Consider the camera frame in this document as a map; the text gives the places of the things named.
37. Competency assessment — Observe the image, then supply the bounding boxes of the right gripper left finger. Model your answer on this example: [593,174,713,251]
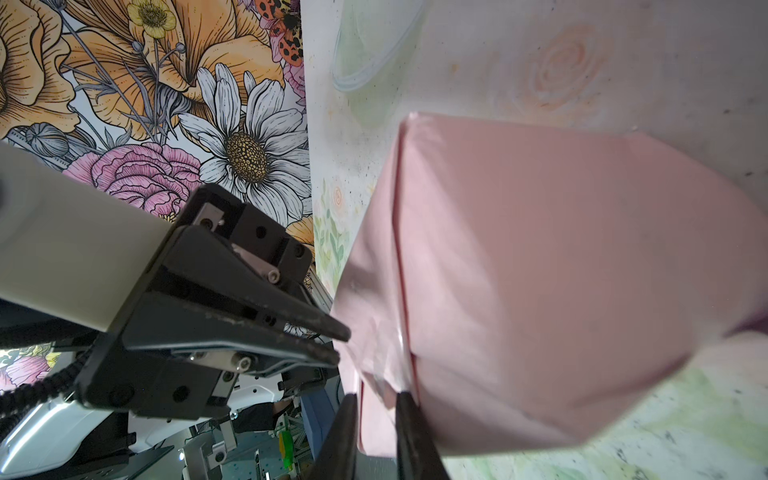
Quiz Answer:
[309,394,359,480]

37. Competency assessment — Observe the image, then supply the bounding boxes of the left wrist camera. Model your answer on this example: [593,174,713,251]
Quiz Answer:
[1,144,171,332]

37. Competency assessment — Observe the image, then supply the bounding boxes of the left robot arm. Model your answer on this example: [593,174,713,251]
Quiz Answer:
[1,178,350,479]

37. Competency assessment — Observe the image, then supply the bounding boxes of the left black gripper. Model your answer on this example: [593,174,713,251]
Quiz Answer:
[74,185,351,420]

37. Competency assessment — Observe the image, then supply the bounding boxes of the purple wrapping paper sheet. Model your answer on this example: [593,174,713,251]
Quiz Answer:
[332,113,767,457]

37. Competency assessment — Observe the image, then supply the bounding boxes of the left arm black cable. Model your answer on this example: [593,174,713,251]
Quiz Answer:
[0,353,91,439]

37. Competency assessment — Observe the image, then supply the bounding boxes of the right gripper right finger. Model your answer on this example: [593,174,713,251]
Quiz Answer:
[395,392,450,480]

